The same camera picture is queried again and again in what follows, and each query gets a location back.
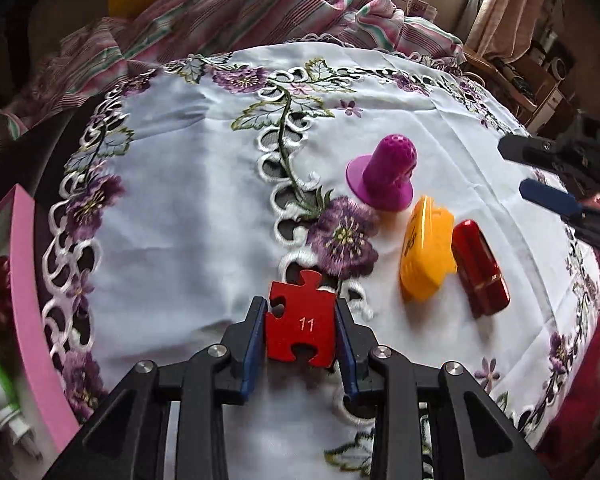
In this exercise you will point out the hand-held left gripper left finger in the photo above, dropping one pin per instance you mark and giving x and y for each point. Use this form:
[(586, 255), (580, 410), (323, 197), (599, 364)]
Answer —
[(252, 355)]

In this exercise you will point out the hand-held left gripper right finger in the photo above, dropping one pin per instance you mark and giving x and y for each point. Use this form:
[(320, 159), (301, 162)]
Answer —
[(344, 355)]

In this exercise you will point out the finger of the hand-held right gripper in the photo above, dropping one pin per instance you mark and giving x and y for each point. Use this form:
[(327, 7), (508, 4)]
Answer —
[(530, 150), (550, 197)]

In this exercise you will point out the red puzzle piece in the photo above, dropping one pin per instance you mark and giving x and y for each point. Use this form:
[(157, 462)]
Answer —
[(300, 325)]

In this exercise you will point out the pink cardboard box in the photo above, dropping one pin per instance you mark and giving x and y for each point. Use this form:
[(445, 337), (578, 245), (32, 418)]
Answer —
[(30, 285)]

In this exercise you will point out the wooden desk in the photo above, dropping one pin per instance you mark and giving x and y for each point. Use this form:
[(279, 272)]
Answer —
[(510, 85)]

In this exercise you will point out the cluttered shelf unit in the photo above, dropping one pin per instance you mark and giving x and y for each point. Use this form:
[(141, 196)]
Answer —
[(550, 55)]

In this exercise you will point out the yellow plastic toy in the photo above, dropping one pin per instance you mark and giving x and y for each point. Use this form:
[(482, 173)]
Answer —
[(425, 250)]

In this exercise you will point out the magenta perforated cone toy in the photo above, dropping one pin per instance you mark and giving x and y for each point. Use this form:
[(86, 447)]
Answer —
[(387, 170)]

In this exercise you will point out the beige curtain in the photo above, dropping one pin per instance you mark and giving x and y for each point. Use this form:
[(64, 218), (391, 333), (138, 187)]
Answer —
[(495, 0)]

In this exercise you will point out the white embroidered floral tablecloth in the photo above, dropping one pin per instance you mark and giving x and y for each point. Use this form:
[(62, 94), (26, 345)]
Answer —
[(190, 210)]

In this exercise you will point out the pink printed box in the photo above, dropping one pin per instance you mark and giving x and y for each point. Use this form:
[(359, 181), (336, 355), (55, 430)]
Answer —
[(424, 9)]

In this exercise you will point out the green white tube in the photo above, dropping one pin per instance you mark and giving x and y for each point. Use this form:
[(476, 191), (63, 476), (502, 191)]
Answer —
[(0, 395)]

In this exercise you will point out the black leather seat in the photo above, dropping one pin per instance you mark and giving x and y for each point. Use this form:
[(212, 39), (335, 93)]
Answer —
[(25, 160)]

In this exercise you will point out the pink green striped blanket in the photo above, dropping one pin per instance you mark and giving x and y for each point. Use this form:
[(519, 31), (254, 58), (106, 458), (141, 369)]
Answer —
[(230, 15)]

